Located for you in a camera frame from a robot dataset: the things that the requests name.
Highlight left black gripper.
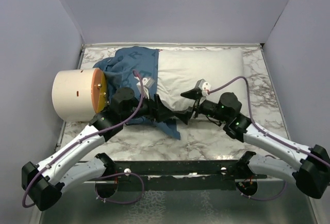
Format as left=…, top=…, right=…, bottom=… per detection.
left=122, top=91, right=175, bottom=123

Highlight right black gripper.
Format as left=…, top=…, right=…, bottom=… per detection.
left=172, top=88, right=229, bottom=124

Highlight white pillow with red logo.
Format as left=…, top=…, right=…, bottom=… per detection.
left=155, top=47, right=245, bottom=111

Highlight blue lettered pillowcase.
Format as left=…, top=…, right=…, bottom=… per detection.
left=90, top=46, right=180, bottom=140

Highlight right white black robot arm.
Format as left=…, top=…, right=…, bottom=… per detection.
left=176, top=88, right=329, bottom=199

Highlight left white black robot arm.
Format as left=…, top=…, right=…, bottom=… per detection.
left=21, top=87, right=174, bottom=211

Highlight cream cylinder with orange lid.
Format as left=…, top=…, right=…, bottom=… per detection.
left=52, top=68, right=108, bottom=122

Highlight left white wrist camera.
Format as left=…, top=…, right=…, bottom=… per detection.
left=136, top=77, right=155, bottom=99

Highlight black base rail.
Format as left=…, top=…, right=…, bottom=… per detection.
left=95, top=153, right=266, bottom=197

